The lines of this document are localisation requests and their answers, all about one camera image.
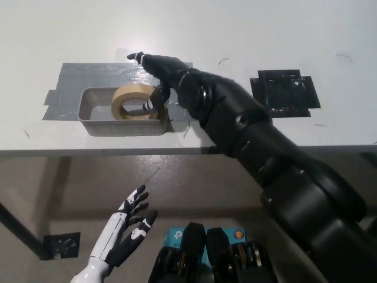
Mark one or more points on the black table leg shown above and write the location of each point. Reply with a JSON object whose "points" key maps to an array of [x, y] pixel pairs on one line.
{"points": [[20, 228]]}

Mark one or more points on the grey duct tape patch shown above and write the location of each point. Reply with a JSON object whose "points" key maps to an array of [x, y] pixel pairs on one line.
{"points": [[103, 75]]}

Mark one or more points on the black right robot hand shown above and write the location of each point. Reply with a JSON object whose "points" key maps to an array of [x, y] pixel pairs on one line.
{"points": [[165, 67]]}

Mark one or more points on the small grey perforated container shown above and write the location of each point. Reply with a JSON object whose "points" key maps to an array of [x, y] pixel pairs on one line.
{"points": [[123, 129]]}

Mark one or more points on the beige masking tape roll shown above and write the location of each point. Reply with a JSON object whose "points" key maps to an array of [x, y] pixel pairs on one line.
{"points": [[117, 103]]}

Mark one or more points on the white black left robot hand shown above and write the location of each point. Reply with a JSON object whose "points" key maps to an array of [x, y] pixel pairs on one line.
{"points": [[117, 236]]}

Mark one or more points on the black tape square patch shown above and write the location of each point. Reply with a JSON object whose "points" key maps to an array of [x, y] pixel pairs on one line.
{"points": [[282, 91]]}

